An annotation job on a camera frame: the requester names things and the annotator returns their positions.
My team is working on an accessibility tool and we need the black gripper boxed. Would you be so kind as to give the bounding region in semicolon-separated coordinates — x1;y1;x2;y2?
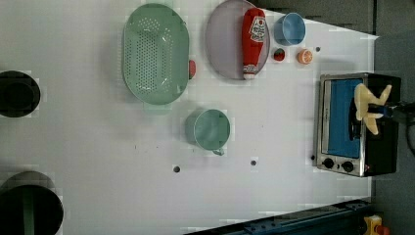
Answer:
368;103;415;124

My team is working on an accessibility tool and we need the green mug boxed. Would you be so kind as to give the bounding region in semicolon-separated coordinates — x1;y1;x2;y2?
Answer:
185;109;231;156

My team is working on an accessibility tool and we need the black toaster oven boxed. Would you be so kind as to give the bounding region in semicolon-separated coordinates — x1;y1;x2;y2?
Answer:
315;72;401;177

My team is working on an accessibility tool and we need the plush orange slice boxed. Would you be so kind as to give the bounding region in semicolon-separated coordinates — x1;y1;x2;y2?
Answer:
297;49;313;65

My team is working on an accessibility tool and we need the dark red plush strawberry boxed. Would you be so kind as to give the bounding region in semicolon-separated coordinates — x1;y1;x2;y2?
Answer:
273;48;285;62

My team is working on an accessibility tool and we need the blue bowl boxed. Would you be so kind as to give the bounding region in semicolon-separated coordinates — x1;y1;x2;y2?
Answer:
273;13;306;46

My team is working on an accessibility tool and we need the red plush ketchup bottle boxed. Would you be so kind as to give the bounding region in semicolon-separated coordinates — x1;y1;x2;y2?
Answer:
242;8;265;79

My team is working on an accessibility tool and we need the grey round plate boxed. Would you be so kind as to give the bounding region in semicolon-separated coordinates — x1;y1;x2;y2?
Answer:
205;0;270;80

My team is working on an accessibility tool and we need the light red plush strawberry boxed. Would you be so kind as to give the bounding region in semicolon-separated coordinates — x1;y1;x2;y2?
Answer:
189;60;197;79

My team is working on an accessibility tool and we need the green perforated colander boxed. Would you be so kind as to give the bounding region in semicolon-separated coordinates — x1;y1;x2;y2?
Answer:
121;3;189;105

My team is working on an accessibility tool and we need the black green camera mount post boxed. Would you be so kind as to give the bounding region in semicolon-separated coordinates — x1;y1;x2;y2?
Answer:
0;171;64;235

